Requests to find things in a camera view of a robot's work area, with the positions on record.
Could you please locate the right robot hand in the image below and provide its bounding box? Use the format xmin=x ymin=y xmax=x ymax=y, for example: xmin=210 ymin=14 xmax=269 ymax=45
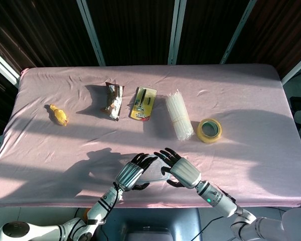
xmin=154 ymin=147 xmax=202 ymax=189

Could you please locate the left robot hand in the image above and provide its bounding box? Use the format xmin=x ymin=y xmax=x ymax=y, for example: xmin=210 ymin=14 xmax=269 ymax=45
xmin=114 ymin=153 xmax=158 ymax=192

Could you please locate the clear plastic container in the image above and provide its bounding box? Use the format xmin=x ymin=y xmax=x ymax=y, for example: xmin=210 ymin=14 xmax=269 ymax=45
xmin=136 ymin=155 xmax=172 ymax=184

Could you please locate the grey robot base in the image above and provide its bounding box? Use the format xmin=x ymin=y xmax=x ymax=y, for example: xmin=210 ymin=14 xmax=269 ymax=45
xmin=96 ymin=207 xmax=203 ymax=241

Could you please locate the yellow tape roll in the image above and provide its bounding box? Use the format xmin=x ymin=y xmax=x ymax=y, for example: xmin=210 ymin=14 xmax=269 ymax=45
xmin=197 ymin=118 xmax=223 ymax=144

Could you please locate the bundle of clear straws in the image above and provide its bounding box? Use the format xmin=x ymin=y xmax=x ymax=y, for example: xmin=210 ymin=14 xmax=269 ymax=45
xmin=165 ymin=89 xmax=195 ymax=142

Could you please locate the yellow razor blister pack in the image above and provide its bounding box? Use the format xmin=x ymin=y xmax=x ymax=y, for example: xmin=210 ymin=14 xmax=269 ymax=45
xmin=129 ymin=86 xmax=158 ymax=123

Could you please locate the pink tablecloth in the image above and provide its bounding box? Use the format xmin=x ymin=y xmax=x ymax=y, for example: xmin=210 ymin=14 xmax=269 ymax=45
xmin=0 ymin=63 xmax=301 ymax=209

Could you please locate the brown snack wrapper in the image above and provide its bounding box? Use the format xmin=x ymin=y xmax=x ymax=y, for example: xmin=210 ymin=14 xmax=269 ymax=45
xmin=100 ymin=81 xmax=125 ymax=122

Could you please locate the yellow rubber chicken toy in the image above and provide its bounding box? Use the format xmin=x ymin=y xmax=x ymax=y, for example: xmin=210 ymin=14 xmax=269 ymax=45
xmin=49 ymin=104 xmax=70 ymax=127

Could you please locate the white metal frame post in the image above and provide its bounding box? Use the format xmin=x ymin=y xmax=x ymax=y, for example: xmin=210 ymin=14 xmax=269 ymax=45
xmin=219 ymin=0 xmax=257 ymax=65
xmin=280 ymin=51 xmax=301 ymax=85
xmin=76 ymin=0 xmax=106 ymax=67
xmin=167 ymin=0 xmax=188 ymax=65
xmin=0 ymin=45 xmax=21 ymax=89

